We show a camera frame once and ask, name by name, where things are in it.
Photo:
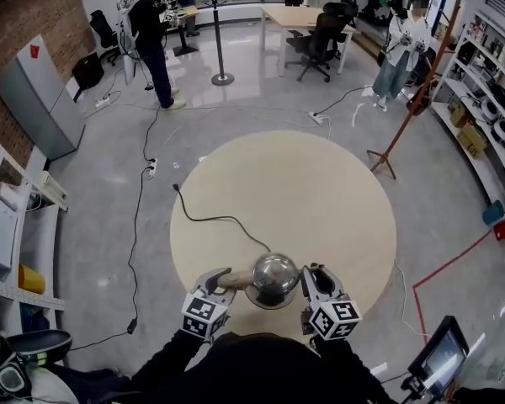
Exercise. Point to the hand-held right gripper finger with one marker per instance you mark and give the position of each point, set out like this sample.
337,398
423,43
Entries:
308,290
338,290

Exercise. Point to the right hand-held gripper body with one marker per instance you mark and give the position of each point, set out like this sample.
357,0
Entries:
334,318

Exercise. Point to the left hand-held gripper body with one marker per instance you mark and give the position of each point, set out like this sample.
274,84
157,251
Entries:
200,312

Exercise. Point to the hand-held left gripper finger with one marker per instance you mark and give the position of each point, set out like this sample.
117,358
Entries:
229,298
198,283

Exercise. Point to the person's right forearm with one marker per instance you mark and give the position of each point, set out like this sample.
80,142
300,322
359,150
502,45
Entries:
349,360

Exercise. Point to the person's left forearm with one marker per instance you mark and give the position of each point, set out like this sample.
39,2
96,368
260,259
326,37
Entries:
164,356

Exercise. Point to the person's black sweater torso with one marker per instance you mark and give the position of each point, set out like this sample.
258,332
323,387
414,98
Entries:
261,368

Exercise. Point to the black monitor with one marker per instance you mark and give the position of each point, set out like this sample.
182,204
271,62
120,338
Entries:
439,352

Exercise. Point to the white power strip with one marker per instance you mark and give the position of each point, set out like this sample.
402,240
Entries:
320,118
151,168
103,101

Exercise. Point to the dark oval hard case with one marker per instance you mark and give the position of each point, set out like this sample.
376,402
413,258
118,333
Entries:
42,345

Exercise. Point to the white pegboard shelving unit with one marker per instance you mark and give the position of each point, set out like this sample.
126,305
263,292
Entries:
33,297

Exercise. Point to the yellow bin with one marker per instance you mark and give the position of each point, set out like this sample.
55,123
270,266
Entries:
30,278

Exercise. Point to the brown wooden coat stand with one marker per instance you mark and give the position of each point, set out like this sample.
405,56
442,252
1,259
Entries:
397,129

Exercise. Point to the teal bin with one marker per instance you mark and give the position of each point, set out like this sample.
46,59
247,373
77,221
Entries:
493,213

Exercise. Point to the white open shelving unit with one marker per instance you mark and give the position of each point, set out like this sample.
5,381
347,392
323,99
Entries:
477,171

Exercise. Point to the cardboard box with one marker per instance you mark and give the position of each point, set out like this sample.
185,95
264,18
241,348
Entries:
473,141
460,114

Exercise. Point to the small white appliance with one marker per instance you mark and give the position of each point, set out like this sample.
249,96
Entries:
10,196

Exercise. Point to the white round device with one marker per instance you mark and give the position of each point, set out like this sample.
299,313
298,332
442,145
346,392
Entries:
503,129
490,110

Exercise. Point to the black box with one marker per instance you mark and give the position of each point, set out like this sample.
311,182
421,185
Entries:
87,72

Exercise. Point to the grey cabinet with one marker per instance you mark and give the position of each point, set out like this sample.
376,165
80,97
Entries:
38,99

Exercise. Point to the black coat stand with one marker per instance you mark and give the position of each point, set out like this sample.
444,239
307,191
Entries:
219,36

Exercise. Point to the black office chair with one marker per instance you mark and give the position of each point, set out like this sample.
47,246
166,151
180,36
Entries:
320,36
103,32

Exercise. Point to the small wooden standing desk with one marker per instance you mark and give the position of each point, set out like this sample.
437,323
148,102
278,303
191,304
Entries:
189,12

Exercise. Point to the light wooden desk white legs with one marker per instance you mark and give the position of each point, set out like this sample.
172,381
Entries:
294,17

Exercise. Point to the round beige table black pedestal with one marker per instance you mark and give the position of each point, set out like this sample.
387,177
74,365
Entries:
286,192

